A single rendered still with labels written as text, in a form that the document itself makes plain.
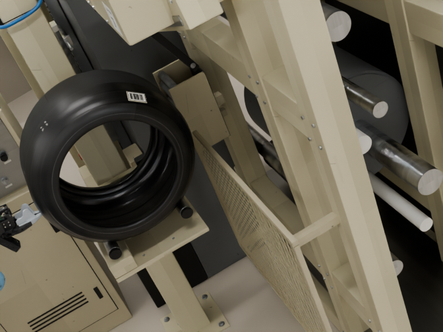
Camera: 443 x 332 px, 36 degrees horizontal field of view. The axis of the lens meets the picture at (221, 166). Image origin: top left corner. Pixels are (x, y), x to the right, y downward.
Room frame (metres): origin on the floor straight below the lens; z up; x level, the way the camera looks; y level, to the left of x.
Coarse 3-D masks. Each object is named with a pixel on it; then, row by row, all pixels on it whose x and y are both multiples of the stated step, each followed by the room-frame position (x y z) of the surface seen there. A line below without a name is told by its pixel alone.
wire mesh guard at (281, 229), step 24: (216, 168) 2.11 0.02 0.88; (216, 192) 2.30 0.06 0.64; (240, 192) 1.87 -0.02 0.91; (240, 216) 2.04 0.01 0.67; (264, 216) 1.66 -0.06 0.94; (240, 240) 2.28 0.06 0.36; (264, 240) 1.81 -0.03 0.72; (288, 240) 1.46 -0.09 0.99; (264, 264) 1.99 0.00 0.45; (288, 264) 1.60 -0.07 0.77; (288, 288) 1.75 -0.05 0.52; (312, 288) 1.43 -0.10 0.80; (312, 312) 1.54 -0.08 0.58
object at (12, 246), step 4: (0, 236) 1.87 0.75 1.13; (12, 236) 1.92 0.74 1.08; (0, 240) 1.87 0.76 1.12; (4, 240) 1.87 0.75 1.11; (8, 240) 1.87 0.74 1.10; (12, 240) 1.89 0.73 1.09; (16, 240) 1.89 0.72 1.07; (4, 244) 1.87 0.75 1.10; (8, 244) 1.87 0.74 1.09; (12, 244) 1.87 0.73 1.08; (16, 244) 1.88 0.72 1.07; (12, 248) 1.87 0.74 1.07; (16, 248) 1.87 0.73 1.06
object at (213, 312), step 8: (200, 296) 2.42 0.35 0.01; (208, 296) 2.40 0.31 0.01; (208, 304) 2.35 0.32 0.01; (216, 304) 2.33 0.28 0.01; (208, 312) 2.30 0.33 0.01; (216, 312) 2.28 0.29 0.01; (160, 320) 2.38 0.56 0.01; (168, 320) 2.36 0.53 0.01; (216, 320) 2.24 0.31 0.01; (224, 320) 2.22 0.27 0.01; (168, 328) 2.31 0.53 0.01; (176, 328) 2.29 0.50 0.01; (208, 328) 2.21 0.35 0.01; (216, 328) 2.19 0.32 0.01; (224, 328) 2.17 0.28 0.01
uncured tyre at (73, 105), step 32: (64, 96) 1.97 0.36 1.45; (96, 96) 1.90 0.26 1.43; (160, 96) 1.96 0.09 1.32; (32, 128) 1.96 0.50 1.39; (64, 128) 1.85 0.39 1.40; (160, 128) 1.89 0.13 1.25; (32, 160) 1.86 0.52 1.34; (160, 160) 2.14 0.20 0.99; (192, 160) 1.92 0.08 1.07; (32, 192) 1.85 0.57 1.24; (64, 192) 2.08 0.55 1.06; (96, 192) 2.10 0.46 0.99; (128, 192) 2.11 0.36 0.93; (160, 192) 2.03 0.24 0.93; (64, 224) 1.82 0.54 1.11; (96, 224) 1.85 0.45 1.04; (128, 224) 1.86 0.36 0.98
